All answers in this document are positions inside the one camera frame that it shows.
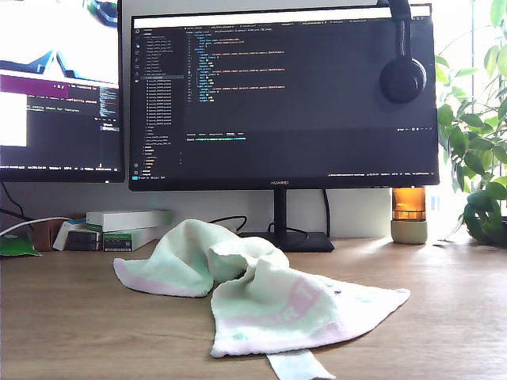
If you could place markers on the pastel green pink tea towel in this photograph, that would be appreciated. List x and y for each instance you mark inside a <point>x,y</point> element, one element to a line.
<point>269,308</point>

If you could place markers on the large black Huawei monitor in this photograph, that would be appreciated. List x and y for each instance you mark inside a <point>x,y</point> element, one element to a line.
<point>297,118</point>

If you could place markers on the long white box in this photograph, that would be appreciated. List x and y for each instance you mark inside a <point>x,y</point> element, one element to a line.
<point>126,219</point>

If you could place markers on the white green printed box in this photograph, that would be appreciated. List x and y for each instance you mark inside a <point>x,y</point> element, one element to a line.
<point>119,239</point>

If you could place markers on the amber glass jar beige base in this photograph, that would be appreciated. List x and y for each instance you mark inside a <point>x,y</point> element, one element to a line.
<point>408,206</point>

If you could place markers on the small dark box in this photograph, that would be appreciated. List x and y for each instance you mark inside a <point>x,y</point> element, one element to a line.
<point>83,239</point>

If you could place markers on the black headphones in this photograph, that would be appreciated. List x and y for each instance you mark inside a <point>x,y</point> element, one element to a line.
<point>402,81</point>

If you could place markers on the black computer monitor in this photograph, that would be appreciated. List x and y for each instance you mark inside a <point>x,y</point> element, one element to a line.
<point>59,138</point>

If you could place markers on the brown cardboard box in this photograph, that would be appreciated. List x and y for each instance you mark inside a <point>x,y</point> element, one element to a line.
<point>41,235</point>

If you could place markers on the green leafy houseplant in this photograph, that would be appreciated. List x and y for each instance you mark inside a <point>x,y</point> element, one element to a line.
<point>475,146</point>

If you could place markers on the green packet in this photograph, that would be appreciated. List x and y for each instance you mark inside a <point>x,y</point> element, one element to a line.
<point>16,245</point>

